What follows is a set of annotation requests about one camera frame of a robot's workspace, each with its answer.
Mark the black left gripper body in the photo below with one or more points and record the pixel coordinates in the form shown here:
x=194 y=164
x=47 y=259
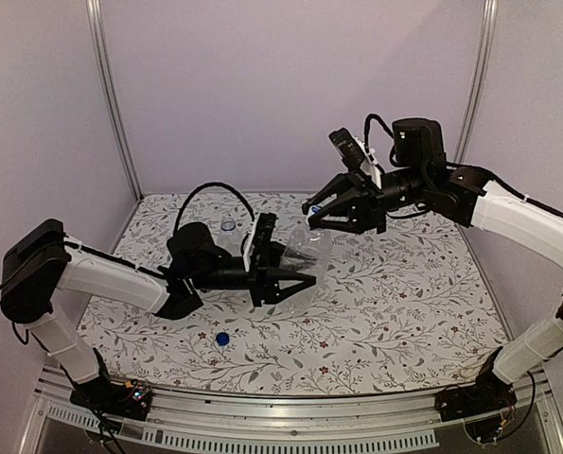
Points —
x=258 y=288

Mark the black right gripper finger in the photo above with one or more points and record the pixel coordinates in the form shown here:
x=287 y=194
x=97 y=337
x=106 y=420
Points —
x=348 y=213
x=338 y=195

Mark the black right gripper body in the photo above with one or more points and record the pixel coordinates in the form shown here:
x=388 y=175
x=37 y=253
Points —
x=377 y=215

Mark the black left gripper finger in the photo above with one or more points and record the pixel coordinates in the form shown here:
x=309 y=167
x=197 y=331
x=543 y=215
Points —
x=296 y=288
x=297 y=262

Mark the clear bottle white cap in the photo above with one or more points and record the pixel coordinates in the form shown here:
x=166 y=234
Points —
x=287 y=274

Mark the Pepsi bottle blue label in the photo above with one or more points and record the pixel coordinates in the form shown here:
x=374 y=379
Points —
x=229 y=236

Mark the blue bottle cap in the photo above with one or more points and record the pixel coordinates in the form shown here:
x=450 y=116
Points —
x=222 y=339

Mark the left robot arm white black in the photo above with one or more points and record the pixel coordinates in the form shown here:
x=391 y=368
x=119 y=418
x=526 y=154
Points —
x=47 y=260

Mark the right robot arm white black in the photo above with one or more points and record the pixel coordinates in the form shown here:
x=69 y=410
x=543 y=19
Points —
x=473 y=196

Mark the floral patterned table mat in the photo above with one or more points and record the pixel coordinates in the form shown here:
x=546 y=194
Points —
x=404 y=310

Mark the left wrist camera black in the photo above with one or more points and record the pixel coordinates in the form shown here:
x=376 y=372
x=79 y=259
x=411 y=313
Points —
x=256 y=248

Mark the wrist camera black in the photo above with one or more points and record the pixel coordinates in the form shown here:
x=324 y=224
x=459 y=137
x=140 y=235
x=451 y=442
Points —
x=256 y=248
x=355 y=156

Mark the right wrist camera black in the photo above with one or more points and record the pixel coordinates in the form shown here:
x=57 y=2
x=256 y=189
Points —
x=355 y=156

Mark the aluminium front rail frame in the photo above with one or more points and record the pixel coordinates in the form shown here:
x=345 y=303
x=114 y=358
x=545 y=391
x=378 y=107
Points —
x=196 y=421

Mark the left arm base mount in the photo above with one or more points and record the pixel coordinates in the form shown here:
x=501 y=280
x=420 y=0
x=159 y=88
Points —
x=131 y=400

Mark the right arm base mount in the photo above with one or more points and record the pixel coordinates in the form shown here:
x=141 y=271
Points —
x=486 y=409

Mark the right aluminium corner post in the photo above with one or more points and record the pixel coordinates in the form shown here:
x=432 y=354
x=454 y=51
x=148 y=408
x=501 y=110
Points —
x=485 y=43

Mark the aluminium corner post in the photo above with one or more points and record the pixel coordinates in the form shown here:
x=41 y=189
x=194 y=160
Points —
x=485 y=43
x=106 y=76

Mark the left aluminium corner post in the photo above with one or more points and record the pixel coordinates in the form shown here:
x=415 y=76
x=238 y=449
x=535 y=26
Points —
x=106 y=76

